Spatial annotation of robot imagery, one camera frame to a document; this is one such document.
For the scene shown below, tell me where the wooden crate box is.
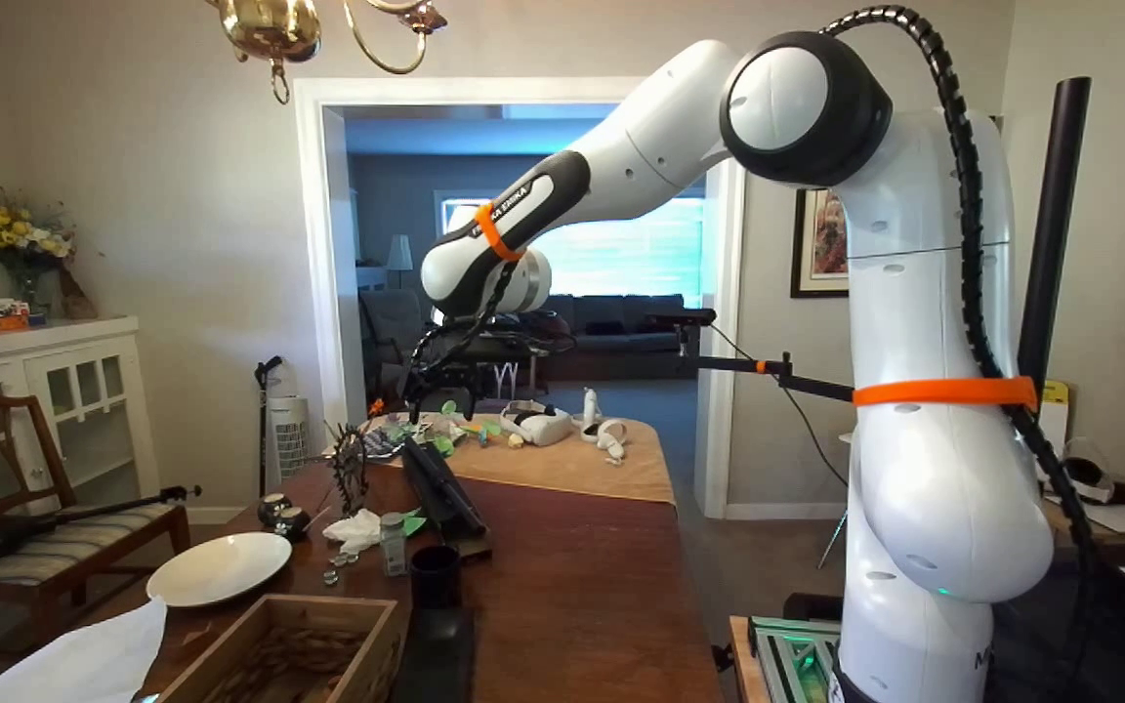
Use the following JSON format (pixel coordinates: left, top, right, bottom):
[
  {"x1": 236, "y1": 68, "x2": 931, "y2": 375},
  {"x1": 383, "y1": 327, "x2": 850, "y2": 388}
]
[{"x1": 161, "y1": 595, "x2": 406, "y2": 703}]

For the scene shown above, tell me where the framed wall picture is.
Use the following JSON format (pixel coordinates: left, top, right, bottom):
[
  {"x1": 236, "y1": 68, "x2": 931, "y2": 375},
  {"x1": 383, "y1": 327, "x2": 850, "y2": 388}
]
[{"x1": 789, "y1": 191, "x2": 846, "y2": 298}]

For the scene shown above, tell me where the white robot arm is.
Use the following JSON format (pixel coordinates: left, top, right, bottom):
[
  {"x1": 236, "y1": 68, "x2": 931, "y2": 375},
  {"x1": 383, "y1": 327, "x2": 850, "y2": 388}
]
[{"x1": 422, "y1": 3, "x2": 1051, "y2": 703}]

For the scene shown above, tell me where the yellow flower bouquet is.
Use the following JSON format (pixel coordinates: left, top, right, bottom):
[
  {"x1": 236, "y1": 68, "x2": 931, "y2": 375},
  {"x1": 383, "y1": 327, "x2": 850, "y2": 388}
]
[{"x1": 0, "y1": 191, "x2": 74, "y2": 323}]

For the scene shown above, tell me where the green aluminium robot base frame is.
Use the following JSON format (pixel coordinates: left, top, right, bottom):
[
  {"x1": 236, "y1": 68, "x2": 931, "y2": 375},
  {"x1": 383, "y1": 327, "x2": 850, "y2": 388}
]
[{"x1": 728, "y1": 618, "x2": 844, "y2": 703}]

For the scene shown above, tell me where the clear glass bottle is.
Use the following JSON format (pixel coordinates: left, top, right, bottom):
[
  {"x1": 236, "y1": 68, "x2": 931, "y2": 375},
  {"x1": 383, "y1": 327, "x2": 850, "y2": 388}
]
[{"x1": 378, "y1": 512, "x2": 411, "y2": 577}]

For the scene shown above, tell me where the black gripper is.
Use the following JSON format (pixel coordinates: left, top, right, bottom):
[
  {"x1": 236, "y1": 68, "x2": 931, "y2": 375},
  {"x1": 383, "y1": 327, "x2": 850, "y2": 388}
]
[{"x1": 401, "y1": 319, "x2": 523, "y2": 406}]

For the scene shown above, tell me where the white glass-door cabinet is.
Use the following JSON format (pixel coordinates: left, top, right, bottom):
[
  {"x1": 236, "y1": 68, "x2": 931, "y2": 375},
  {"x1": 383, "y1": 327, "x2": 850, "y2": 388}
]
[{"x1": 0, "y1": 316, "x2": 161, "y2": 502}]

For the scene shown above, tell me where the dark metal gear sculpture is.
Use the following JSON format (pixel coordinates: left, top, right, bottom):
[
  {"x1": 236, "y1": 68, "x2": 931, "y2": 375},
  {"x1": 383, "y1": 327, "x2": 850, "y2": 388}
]
[{"x1": 324, "y1": 426, "x2": 371, "y2": 516}]

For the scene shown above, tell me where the black cup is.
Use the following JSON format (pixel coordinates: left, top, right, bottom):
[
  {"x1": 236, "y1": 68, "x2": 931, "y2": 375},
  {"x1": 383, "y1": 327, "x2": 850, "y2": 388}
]
[{"x1": 411, "y1": 542, "x2": 460, "y2": 608}]

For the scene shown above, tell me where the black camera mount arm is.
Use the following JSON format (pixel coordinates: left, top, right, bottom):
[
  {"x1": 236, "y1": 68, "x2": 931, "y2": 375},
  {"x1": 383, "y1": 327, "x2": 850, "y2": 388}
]
[{"x1": 546, "y1": 303, "x2": 861, "y2": 406}]

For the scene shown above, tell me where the brass chandelier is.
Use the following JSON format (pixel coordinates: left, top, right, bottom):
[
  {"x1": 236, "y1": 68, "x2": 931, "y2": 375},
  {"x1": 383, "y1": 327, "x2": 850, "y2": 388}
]
[{"x1": 207, "y1": 0, "x2": 445, "y2": 104}]

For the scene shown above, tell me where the white round plate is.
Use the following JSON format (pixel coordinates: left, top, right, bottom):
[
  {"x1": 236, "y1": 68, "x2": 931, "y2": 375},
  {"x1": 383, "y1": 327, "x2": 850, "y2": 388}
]
[{"x1": 146, "y1": 530, "x2": 294, "y2": 608}]

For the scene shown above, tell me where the crumpled white napkin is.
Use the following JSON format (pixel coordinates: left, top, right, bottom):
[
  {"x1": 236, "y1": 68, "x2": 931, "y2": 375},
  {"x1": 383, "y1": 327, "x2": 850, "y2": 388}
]
[{"x1": 324, "y1": 509, "x2": 383, "y2": 545}]

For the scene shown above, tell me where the wooden chair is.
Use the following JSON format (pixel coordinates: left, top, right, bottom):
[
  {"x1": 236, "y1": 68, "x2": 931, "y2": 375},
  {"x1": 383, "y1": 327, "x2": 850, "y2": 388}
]
[{"x1": 0, "y1": 392, "x2": 193, "y2": 659}]

